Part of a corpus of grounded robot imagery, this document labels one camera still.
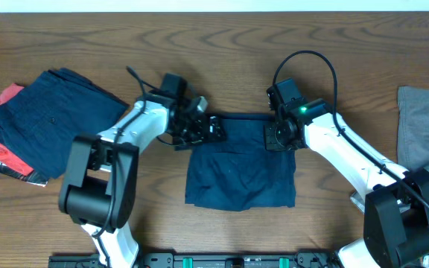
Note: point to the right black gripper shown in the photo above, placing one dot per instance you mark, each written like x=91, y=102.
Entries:
x=271, y=143

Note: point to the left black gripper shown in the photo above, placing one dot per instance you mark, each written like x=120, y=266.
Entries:
x=200, y=137

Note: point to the navy blue shorts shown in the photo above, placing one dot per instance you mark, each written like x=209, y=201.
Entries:
x=239, y=173

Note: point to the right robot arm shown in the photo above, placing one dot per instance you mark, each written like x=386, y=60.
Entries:
x=367, y=170

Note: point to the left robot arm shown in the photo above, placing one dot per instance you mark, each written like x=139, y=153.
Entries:
x=99, y=186

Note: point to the folded navy shorts on stack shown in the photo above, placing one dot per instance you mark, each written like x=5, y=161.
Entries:
x=40, y=122

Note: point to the folded red garment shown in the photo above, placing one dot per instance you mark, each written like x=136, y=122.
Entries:
x=8, y=158

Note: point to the folded black printed garment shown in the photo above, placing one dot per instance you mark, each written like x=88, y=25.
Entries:
x=33, y=177

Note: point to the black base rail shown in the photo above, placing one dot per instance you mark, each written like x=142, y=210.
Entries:
x=170, y=260

